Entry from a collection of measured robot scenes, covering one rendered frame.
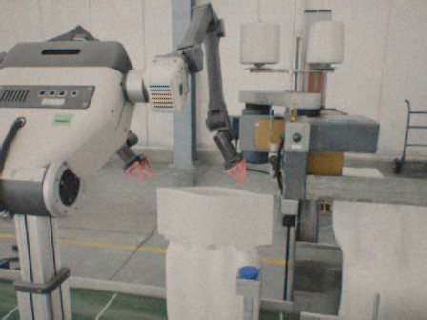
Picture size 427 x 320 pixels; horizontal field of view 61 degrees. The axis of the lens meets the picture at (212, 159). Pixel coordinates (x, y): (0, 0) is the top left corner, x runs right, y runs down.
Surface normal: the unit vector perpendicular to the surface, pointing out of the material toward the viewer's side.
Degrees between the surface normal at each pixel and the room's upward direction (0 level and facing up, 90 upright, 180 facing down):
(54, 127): 50
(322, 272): 90
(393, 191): 90
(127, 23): 90
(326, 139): 90
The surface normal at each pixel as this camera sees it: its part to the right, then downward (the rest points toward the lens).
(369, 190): -0.19, 0.21
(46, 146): -0.14, -0.47
